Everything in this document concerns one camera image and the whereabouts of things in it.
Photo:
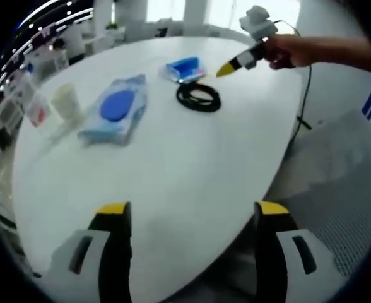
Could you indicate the white table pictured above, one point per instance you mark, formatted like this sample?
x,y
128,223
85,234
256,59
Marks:
x,y
173,158

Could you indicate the large blue wipes packet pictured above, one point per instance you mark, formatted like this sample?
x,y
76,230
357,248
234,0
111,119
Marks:
x,y
116,105

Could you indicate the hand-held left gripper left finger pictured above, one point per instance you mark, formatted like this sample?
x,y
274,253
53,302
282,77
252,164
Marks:
x,y
87,252

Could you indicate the large window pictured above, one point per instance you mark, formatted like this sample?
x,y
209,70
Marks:
x,y
165,9
251,11

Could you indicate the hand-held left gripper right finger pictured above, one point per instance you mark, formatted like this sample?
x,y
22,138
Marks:
x,y
283,252

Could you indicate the black office chair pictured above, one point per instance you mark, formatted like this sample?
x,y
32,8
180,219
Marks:
x,y
161,32

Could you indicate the person's right hand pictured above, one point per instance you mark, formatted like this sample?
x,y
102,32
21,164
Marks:
x,y
283,52

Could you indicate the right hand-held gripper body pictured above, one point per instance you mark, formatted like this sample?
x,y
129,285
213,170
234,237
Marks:
x,y
259,23

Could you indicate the blue tissue pack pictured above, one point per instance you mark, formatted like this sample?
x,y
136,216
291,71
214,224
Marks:
x,y
184,67

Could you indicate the green potted plant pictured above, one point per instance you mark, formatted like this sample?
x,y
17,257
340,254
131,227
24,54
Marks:
x,y
111,26

